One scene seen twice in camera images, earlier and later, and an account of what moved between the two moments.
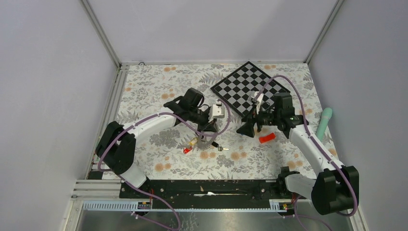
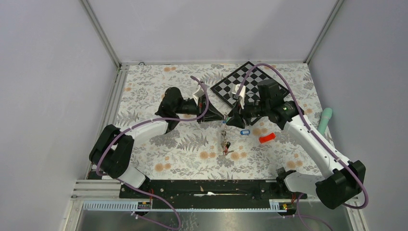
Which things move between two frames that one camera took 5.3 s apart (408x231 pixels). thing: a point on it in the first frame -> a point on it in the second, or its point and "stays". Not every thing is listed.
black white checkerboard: x=235 y=89 stays
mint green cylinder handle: x=326 y=115 stays
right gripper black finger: x=247 y=129 -> x=235 y=119
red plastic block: x=269 y=137 stays
